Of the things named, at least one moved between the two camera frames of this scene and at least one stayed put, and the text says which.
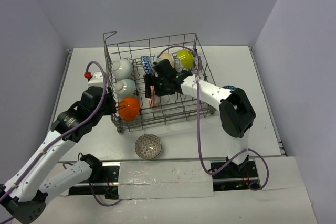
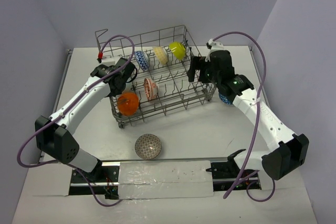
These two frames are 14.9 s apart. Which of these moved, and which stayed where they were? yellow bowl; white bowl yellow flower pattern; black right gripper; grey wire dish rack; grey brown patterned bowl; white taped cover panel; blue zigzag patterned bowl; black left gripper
Moved: blue zigzag patterned bowl; black right gripper; white bowl yellow flower pattern; black left gripper; yellow bowl; grey wire dish rack
Stayed: white taped cover panel; grey brown patterned bowl
